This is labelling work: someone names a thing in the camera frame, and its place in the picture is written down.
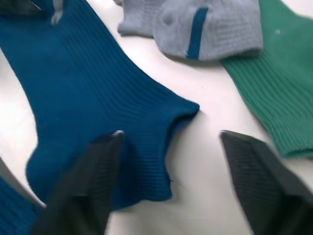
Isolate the blue ribbed sock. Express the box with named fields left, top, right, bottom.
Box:
left=0, top=174, right=43, bottom=235
left=0, top=0, right=201, bottom=211

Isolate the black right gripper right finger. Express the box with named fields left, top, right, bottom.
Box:
left=220, top=130, right=313, bottom=235

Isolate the grey sock with blue stripe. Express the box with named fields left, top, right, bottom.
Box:
left=114, top=0, right=264, bottom=61

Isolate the green ribbed sock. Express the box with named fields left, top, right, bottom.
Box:
left=220, top=0, right=313, bottom=158

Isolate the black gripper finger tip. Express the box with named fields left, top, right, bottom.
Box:
left=0, top=0, right=44, bottom=17

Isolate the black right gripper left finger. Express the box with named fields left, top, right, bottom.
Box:
left=31, top=130, right=126, bottom=235

